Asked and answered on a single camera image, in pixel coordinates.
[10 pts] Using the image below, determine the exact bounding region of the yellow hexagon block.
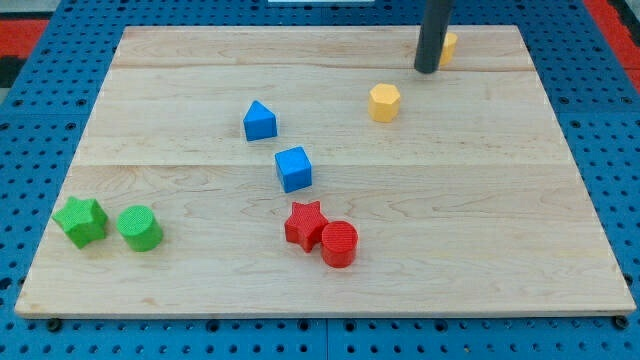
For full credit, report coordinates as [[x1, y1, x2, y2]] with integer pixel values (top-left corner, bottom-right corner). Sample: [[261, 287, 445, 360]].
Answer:
[[368, 83, 401, 123]]

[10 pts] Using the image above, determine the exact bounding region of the yellow heart block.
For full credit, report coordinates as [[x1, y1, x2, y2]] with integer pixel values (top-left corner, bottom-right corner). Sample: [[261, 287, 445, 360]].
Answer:
[[439, 32, 458, 66]]

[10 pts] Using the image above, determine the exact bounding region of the blue cube block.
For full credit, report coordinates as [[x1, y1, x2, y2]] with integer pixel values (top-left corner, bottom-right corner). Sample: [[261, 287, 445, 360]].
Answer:
[[274, 146, 312, 193]]

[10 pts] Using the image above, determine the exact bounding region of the light wooden board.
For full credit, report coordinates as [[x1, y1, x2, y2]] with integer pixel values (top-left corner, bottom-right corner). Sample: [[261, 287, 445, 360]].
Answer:
[[15, 26, 636, 319]]

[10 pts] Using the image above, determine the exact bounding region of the red star block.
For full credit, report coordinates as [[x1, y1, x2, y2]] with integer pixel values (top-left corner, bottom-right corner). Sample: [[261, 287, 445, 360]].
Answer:
[[284, 201, 329, 253]]

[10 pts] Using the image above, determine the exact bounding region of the red cylinder block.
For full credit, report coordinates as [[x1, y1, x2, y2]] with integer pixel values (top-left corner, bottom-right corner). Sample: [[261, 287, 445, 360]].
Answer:
[[321, 221, 358, 268]]

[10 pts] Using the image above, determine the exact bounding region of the blue triangle block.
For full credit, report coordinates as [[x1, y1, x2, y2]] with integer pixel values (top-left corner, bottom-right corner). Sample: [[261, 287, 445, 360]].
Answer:
[[243, 100, 278, 141]]

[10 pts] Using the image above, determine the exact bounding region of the green cylinder block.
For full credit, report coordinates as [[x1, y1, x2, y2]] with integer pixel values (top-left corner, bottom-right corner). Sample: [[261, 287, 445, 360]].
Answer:
[[116, 205, 163, 252]]

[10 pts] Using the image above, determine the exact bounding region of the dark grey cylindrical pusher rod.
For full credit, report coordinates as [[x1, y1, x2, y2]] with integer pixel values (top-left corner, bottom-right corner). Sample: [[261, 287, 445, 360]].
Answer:
[[414, 0, 454, 74]]

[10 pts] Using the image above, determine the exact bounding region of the green star block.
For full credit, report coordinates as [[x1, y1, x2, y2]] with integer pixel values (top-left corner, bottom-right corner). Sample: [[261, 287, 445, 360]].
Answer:
[[52, 197, 108, 249]]

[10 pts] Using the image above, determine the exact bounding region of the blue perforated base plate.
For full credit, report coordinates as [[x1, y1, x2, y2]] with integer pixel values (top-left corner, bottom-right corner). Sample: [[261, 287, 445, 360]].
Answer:
[[1, 0, 639, 359]]

